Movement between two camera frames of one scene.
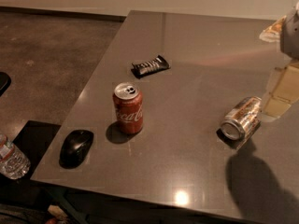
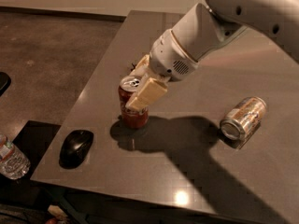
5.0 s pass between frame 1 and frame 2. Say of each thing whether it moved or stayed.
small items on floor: stayed
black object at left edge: stayed
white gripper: moved
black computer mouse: stayed
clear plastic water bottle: stayed
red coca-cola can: moved
